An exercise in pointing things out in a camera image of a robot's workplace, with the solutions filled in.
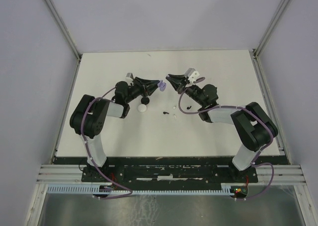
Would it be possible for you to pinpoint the white slotted cable duct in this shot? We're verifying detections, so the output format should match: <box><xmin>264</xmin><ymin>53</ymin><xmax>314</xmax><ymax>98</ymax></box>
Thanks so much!
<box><xmin>46</xmin><ymin>184</ymin><xmax>237</xmax><ymax>194</ymax></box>

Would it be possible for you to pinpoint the left aluminium frame post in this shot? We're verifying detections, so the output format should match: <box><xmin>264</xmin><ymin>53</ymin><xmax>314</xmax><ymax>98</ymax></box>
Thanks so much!
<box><xmin>43</xmin><ymin>0</ymin><xmax>81</xmax><ymax>60</ymax></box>

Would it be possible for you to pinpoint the aluminium frame post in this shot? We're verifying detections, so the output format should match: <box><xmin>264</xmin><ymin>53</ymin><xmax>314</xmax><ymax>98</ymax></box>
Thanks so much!
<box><xmin>253</xmin><ymin>0</ymin><xmax>292</xmax><ymax>59</ymax></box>
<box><xmin>43</xmin><ymin>0</ymin><xmax>81</xmax><ymax>60</ymax></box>

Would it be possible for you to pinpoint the right aluminium frame post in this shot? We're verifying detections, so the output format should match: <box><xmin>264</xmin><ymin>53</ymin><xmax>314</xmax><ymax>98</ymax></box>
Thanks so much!
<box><xmin>253</xmin><ymin>0</ymin><xmax>292</xmax><ymax>59</ymax></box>

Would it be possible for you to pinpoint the aluminium frame rail front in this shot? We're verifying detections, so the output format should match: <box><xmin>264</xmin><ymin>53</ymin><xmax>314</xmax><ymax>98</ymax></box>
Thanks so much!
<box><xmin>36</xmin><ymin>163</ymin><xmax>307</xmax><ymax>184</ymax></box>

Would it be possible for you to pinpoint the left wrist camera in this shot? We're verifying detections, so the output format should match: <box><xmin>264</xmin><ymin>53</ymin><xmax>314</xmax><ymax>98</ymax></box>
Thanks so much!
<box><xmin>125</xmin><ymin>73</ymin><xmax>134</xmax><ymax>82</ymax></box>

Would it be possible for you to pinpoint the white earbud charging case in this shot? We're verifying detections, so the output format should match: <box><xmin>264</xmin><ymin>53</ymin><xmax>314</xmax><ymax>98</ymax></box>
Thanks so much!
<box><xmin>137</xmin><ymin>104</ymin><xmax>147</xmax><ymax>113</ymax></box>

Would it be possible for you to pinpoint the black earbud charging case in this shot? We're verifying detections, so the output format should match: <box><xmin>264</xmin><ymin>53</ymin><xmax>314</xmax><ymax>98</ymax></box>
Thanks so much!
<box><xmin>141</xmin><ymin>97</ymin><xmax>150</xmax><ymax>105</ymax></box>

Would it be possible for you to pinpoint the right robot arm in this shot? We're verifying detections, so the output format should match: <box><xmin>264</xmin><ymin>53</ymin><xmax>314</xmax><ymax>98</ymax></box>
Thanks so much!
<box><xmin>166</xmin><ymin>74</ymin><xmax>278</xmax><ymax>182</ymax></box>

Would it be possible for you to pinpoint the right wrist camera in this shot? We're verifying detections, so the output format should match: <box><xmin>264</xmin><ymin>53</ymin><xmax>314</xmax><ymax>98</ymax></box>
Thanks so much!
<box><xmin>184</xmin><ymin>68</ymin><xmax>200</xmax><ymax>84</ymax></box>

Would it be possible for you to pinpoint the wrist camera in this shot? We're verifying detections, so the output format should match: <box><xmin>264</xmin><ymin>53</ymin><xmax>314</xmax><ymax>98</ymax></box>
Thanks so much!
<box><xmin>125</xmin><ymin>73</ymin><xmax>134</xmax><ymax>82</ymax></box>
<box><xmin>184</xmin><ymin>68</ymin><xmax>200</xmax><ymax>84</ymax></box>

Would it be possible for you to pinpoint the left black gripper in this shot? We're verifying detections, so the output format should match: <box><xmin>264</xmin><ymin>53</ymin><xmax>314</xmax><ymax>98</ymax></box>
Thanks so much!
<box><xmin>125</xmin><ymin>76</ymin><xmax>161</xmax><ymax>103</ymax></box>

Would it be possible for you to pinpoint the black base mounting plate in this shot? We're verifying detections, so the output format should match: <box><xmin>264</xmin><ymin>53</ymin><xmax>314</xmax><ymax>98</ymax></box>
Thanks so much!
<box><xmin>81</xmin><ymin>165</ymin><xmax>258</xmax><ymax>185</ymax></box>

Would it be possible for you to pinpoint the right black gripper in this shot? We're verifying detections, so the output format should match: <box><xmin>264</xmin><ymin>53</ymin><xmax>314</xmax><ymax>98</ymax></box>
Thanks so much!
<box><xmin>165</xmin><ymin>74</ymin><xmax>205</xmax><ymax>106</ymax></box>

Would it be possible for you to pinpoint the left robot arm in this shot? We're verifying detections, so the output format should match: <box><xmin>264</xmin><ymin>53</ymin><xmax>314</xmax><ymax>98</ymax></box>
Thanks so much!
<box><xmin>70</xmin><ymin>73</ymin><xmax>166</xmax><ymax>181</ymax></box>

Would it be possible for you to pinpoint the purple earbud charging case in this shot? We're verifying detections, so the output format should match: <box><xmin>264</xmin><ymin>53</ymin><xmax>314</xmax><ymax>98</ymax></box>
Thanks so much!
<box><xmin>158</xmin><ymin>80</ymin><xmax>166</xmax><ymax>91</ymax></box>

